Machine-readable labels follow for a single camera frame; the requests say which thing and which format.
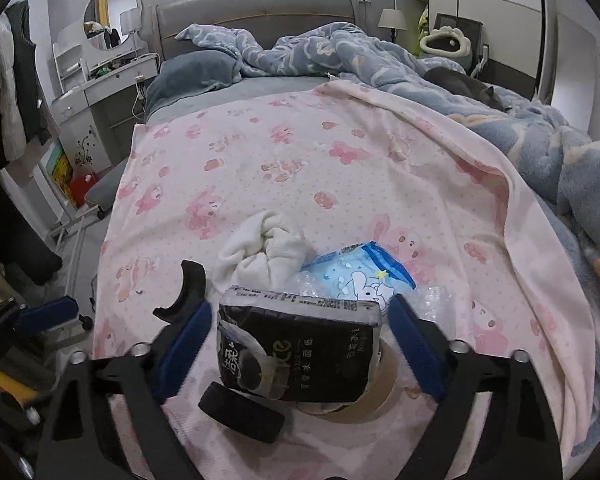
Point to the grey pillow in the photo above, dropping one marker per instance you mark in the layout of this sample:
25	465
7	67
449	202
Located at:
194	72

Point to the colourful book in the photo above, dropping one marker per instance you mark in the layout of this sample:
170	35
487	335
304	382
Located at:
59	167

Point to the red box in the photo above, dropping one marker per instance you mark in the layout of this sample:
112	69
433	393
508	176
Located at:
82	187

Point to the white door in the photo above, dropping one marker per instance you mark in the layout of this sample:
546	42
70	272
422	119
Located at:
575	60

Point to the blue cloud-patterned duvet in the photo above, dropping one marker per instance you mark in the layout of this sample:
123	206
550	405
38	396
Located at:
530	120

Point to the round wall mirror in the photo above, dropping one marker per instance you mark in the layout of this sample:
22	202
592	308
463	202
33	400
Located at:
114	10

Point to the grey padded headboard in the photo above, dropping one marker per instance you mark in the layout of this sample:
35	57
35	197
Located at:
255	7

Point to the white sock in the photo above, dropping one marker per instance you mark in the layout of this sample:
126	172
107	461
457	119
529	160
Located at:
280	255

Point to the black curved plastic piece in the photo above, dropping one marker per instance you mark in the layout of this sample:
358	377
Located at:
192	280

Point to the clear plastic wrap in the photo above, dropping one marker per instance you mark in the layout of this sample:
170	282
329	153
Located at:
430	305

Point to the black tissue packet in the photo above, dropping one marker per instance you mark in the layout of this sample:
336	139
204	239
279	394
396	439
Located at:
305	350

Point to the white dressing table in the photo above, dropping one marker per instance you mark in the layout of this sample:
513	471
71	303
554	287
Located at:
104	110

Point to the dark hanging garment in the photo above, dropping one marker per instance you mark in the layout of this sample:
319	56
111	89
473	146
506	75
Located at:
24	70

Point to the bed with pink blanket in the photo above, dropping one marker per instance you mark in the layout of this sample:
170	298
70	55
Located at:
305	160

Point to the brown tape roll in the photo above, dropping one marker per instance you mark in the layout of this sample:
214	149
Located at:
382	385

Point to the grey cat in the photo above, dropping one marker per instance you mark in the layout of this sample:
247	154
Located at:
460	82

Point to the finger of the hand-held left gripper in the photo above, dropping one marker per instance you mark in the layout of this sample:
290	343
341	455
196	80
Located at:
49	311

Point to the grey stool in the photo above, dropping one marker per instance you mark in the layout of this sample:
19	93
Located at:
104	190

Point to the white plush pet bed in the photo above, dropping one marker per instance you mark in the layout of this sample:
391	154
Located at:
445	45

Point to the grey bed sheet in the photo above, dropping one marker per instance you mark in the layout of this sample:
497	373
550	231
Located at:
270	85

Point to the table lamp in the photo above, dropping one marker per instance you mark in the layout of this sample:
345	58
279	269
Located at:
392	19

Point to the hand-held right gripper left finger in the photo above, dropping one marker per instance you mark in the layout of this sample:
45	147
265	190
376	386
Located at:
182	355

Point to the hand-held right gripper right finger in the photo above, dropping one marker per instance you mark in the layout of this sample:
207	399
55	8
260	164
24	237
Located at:
415	350

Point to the blue printed plastic packet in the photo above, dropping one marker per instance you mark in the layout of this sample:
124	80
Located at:
350	275

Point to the black framed screen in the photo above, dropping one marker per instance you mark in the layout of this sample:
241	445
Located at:
467	25

